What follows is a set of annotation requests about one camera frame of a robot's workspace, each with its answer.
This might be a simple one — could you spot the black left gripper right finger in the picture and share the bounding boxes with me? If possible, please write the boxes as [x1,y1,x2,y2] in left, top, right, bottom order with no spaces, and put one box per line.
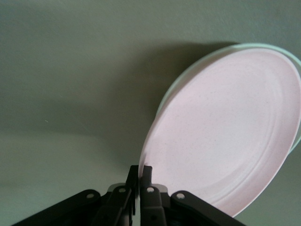
[140,165,245,226]

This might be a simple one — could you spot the pink plate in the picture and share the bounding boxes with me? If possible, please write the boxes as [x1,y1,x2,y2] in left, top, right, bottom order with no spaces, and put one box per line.
[138,42,301,218]

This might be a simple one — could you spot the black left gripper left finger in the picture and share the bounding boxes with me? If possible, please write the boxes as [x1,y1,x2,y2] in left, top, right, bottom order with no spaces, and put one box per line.
[11,164,140,226]

